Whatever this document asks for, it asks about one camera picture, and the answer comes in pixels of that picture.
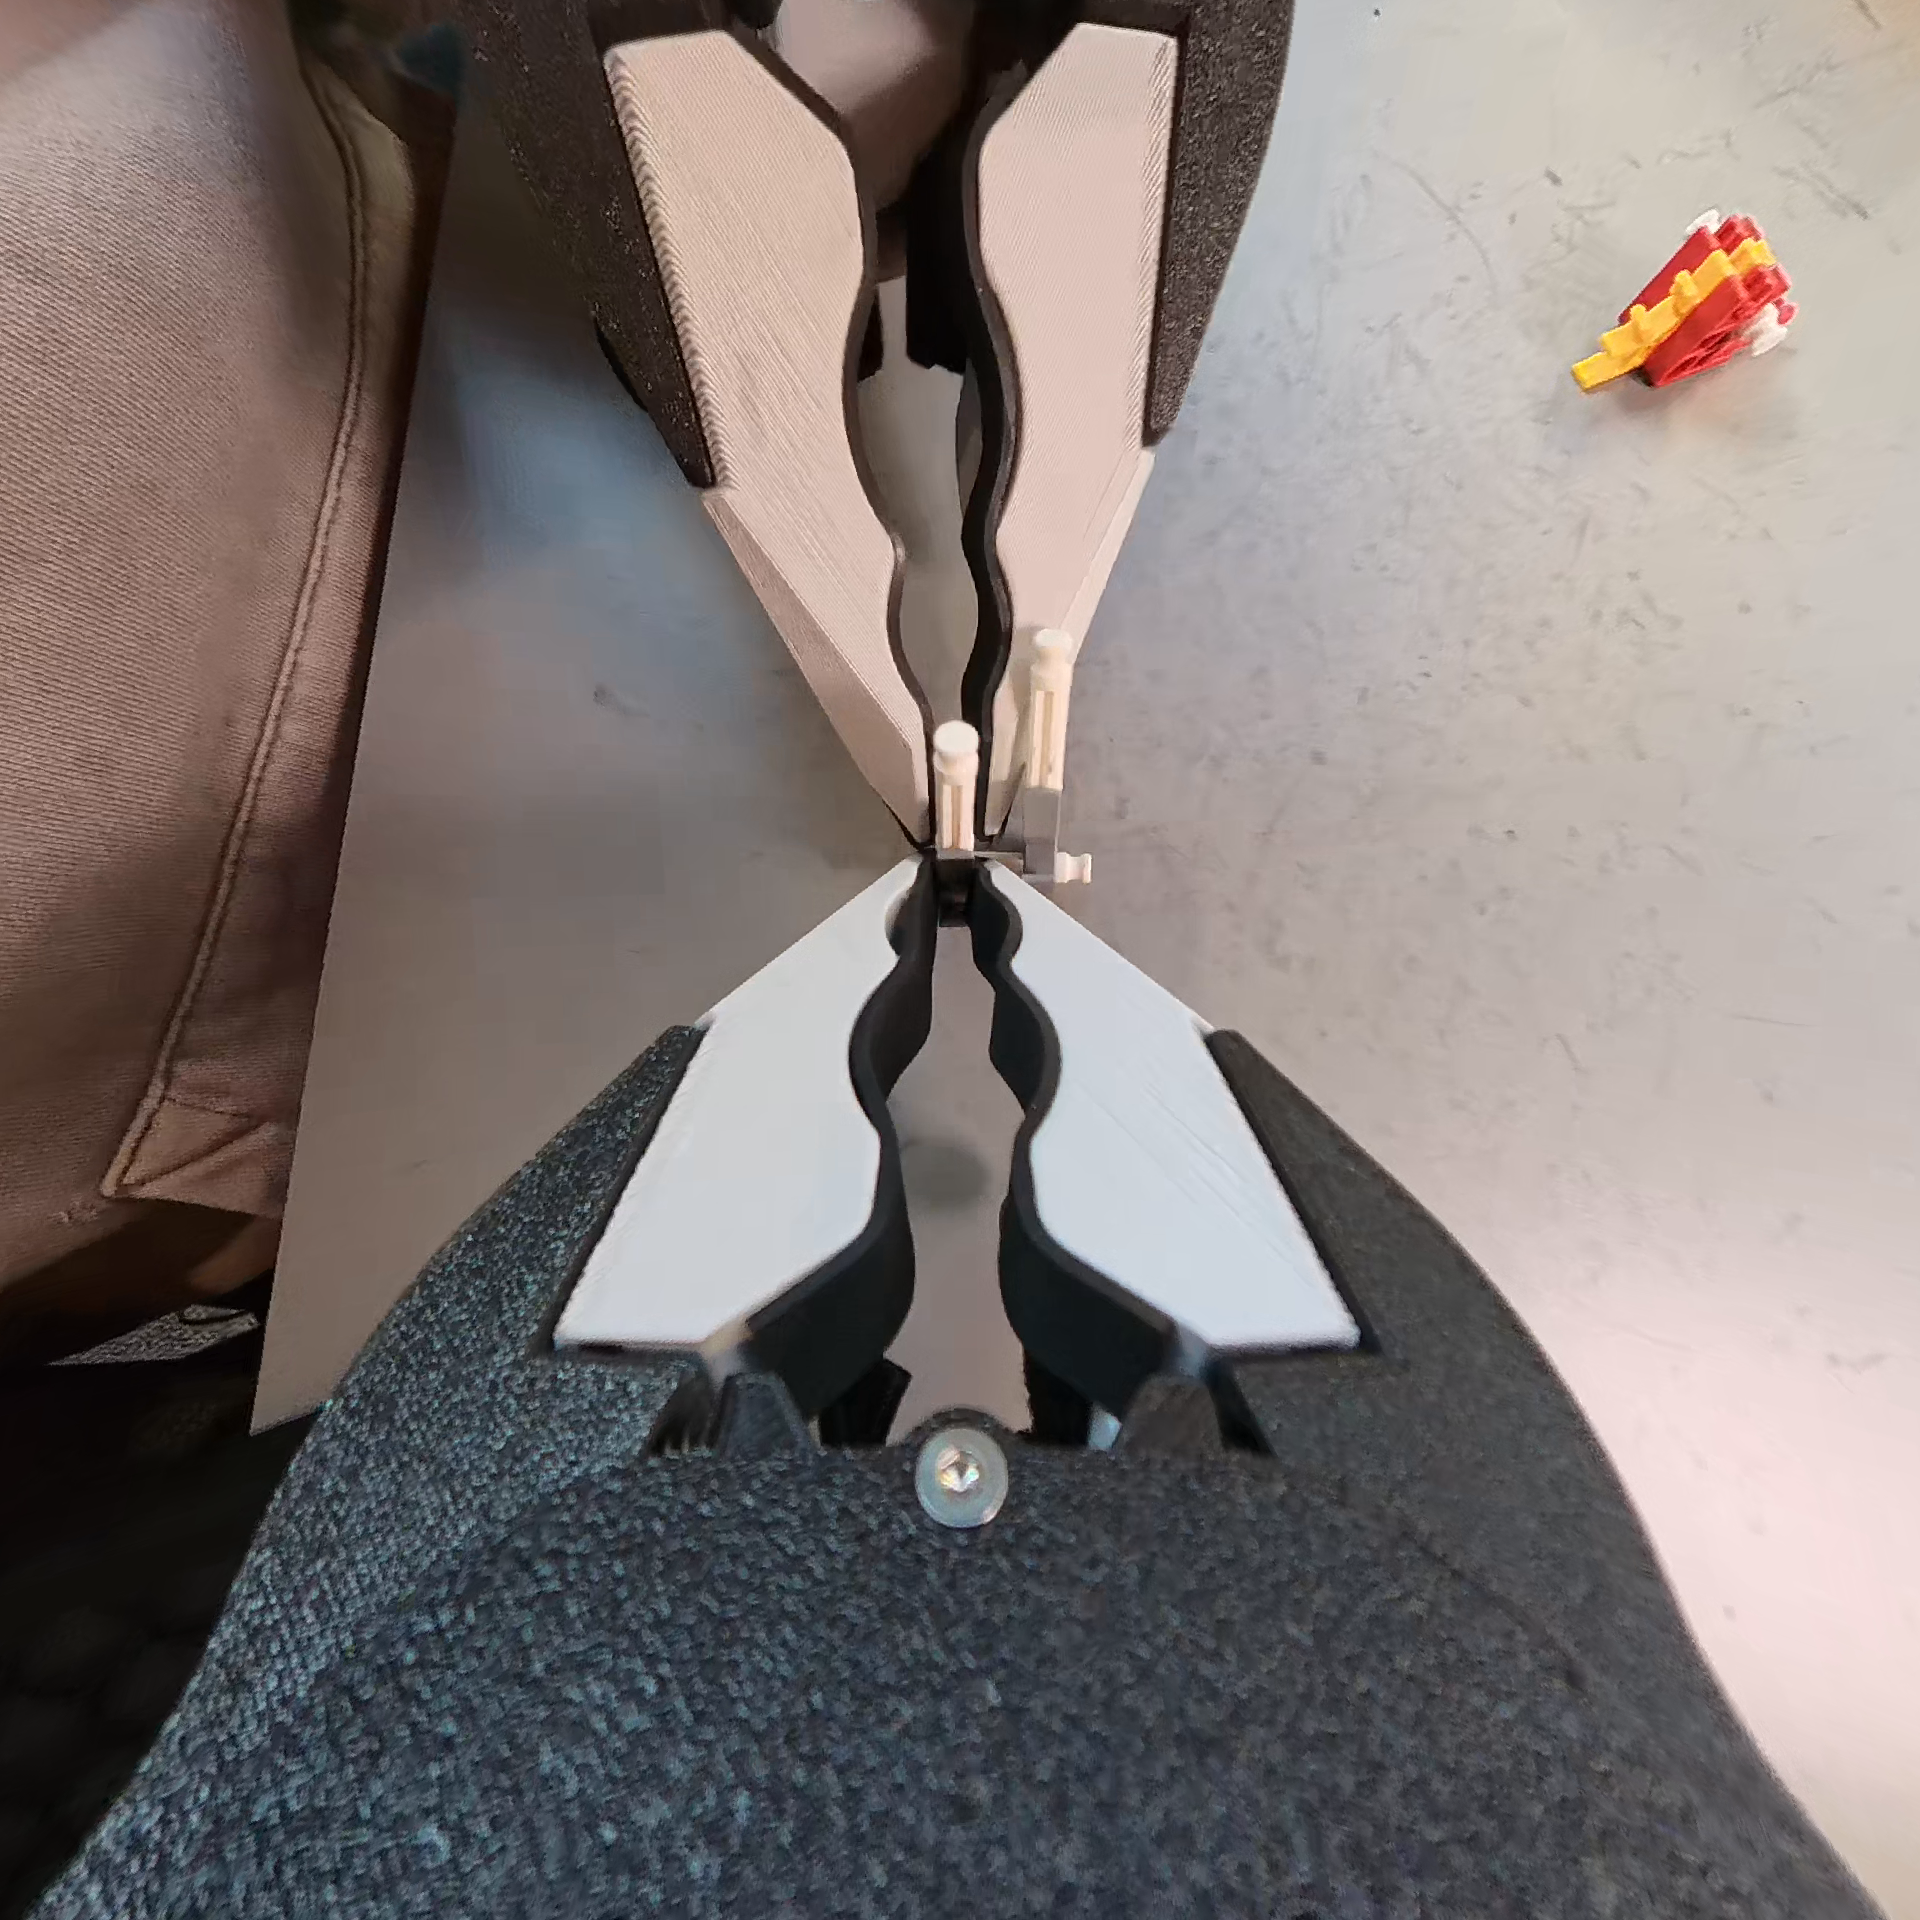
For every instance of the red and yellow connector stack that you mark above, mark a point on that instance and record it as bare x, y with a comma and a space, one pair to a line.
1694, 326

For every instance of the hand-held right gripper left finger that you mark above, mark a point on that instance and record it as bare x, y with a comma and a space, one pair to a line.
750, 1188

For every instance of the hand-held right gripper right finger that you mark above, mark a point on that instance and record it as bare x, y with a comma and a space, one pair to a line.
1170, 1188

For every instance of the person's beige sweatshirt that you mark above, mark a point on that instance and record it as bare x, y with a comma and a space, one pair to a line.
182, 600

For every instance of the grey snowflake connector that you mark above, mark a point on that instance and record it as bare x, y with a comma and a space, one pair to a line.
1046, 826
985, 857

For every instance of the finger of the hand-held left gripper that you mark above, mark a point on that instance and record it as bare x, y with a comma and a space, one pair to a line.
1079, 303
750, 303

